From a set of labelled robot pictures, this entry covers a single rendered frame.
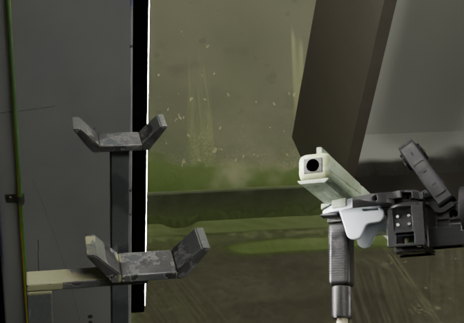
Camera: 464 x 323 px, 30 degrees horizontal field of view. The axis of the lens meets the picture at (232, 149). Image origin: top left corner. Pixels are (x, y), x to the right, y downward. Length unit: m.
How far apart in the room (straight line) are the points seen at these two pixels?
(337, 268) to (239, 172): 1.48
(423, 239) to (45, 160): 0.52
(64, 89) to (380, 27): 0.73
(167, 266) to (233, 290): 1.88
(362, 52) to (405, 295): 0.98
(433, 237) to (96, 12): 0.55
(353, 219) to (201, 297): 1.20
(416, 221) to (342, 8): 0.71
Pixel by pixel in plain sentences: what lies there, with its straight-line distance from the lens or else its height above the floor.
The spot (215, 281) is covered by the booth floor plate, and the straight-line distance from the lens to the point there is 2.48.
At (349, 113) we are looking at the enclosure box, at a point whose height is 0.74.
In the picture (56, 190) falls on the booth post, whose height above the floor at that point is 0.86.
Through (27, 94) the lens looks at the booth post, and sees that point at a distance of 1.13.
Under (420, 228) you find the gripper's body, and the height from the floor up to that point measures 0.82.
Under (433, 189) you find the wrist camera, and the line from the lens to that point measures 1.25.
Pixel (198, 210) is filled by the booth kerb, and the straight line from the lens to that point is 2.71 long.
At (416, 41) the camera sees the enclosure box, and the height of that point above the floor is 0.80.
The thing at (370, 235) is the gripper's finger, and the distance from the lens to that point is 1.31.
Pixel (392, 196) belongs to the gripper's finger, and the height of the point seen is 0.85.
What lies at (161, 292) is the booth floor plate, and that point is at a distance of 2.43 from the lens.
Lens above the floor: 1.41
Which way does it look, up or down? 25 degrees down
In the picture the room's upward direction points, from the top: 3 degrees clockwise
